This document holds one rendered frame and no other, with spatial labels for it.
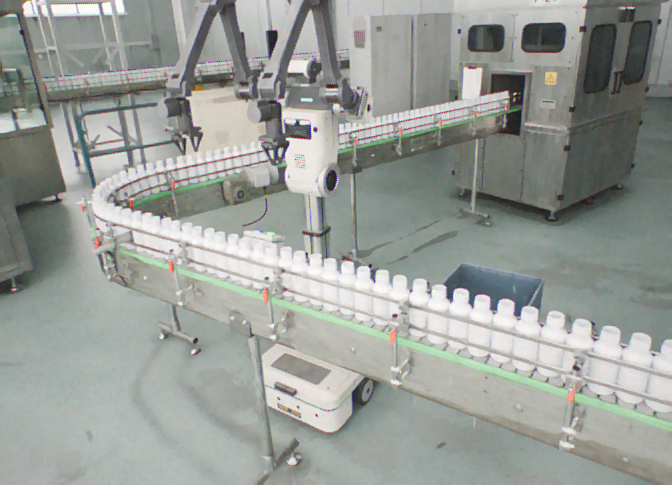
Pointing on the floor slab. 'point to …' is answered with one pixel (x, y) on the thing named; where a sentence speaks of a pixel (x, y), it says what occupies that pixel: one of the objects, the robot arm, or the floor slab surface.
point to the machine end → (559, 89)
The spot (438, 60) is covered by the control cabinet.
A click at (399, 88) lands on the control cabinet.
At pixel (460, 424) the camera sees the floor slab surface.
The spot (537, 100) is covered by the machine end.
